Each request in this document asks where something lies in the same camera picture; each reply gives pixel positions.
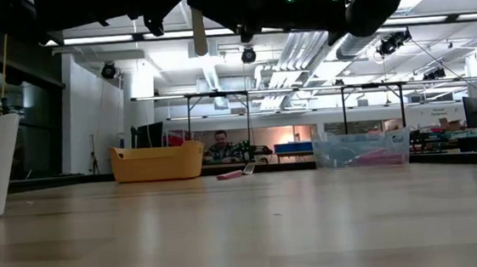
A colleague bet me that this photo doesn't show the yellow hanging cable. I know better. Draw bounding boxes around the yellow hanging cable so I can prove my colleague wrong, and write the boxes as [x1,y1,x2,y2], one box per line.
[0,34,15,117]

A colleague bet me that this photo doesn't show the cardboard box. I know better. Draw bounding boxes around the cardboard box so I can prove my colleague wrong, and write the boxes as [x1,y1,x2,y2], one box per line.
[437,115,463,133]

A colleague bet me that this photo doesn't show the black ceiling camera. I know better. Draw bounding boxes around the black ceiling camera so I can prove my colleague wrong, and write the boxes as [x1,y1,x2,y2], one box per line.
[375,29,414,58]

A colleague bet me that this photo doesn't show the black ceiling spotlight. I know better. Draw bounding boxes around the black ceiling spotlight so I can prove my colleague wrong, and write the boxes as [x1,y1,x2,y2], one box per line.
[422,66,447,82]

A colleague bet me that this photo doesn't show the thin black diagonal cable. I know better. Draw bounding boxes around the thin black diagonal cable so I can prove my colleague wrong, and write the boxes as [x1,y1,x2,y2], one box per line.
[412,34,477,114]

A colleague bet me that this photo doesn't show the person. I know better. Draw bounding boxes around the person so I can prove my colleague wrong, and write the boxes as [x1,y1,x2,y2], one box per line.
[201,128,246,166]

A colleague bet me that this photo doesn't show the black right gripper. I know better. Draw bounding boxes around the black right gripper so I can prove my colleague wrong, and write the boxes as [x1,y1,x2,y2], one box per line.
[187,0,356,56]

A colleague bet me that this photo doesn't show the round black ceiling fixture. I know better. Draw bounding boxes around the round black ceiling fixture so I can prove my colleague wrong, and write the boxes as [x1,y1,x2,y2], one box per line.
[100,60,118,81]
[240,45,258,65]

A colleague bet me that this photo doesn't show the black table frame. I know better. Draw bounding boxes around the black table frame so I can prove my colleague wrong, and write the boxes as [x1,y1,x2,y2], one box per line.
[6,142,477,204]

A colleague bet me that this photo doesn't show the blue storage bin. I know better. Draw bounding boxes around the blue storage bin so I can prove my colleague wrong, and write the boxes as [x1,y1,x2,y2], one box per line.
[273,139,314,156]

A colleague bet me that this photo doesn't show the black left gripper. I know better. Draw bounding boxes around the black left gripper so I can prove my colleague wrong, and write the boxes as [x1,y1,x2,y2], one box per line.
[125,0,198,40]

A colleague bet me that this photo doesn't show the black metal stand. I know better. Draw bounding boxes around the black metal stand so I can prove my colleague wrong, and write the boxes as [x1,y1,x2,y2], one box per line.
[338,79,409,134]
[183,88,254,154]

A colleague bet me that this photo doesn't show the black computer monitor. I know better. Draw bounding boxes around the black computer monitor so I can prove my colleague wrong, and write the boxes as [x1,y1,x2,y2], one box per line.
[129,121,166,151]
[462,95,477,130]

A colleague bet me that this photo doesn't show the ceiling light strip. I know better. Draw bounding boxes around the ceiling light strip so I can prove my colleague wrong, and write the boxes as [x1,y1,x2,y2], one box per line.
[43,24,239,50]
[255,9,477,38]

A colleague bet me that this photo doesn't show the clear plastic bin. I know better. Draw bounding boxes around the clear plastic bin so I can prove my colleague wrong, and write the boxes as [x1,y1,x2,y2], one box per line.
[311,126,413,172]

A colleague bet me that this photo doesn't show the black tripod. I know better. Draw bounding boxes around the black tripod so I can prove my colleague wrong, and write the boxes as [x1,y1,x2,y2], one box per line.
[87,133,101,176]

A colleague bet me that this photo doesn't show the pink-handled fork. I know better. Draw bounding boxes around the pink-handled fork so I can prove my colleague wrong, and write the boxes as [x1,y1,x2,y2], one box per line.
[214,161,258,181]

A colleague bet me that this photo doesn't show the yellow plastic bin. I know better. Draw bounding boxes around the yellow plastic bin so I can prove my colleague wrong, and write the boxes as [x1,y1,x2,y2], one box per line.
[109,139,208,186]

